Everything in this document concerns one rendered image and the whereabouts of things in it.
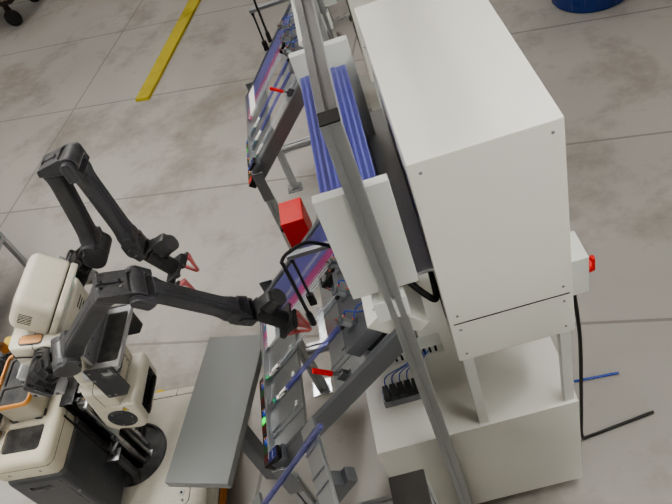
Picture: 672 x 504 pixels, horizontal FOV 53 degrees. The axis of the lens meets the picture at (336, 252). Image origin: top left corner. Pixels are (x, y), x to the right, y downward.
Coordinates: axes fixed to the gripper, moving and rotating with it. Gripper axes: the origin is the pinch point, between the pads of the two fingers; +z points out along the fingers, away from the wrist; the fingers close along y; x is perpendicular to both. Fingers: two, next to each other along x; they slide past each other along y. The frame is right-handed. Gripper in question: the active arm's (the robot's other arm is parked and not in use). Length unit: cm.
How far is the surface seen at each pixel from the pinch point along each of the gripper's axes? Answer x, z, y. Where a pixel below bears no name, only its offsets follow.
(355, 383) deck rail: -16.9, -0.4, -32.7
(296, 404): 13.9, 1.6, -19.9
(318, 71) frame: -85, -55, -17
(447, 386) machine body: -9, 47, -16
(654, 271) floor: -50, 161, 48
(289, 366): 15.6, 2.1, -4.1
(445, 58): -96, -25, -1
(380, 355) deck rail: -30.1, -1.8, -32.8
